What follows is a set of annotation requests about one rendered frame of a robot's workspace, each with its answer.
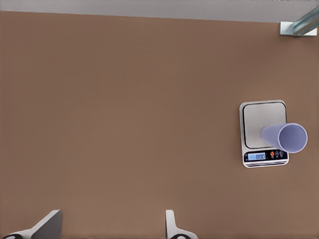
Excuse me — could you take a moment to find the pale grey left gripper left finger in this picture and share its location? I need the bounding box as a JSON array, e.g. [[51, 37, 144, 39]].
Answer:
[[0, 209, 63, 239]]

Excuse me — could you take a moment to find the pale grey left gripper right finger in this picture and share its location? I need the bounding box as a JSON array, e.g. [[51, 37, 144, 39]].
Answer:
[[165, 209, 199, 239]]

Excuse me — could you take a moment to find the lilac plastic cup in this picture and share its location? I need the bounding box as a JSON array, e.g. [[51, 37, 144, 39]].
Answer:
[[260, 122, 308, 153]]

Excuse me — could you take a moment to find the silver digital kitchen scale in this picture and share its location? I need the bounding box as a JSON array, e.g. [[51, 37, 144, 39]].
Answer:
[[239, 100, 290, 168]]

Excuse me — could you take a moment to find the silver frame post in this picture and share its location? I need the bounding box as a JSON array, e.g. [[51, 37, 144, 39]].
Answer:
[[278, 4, 319, 37]]

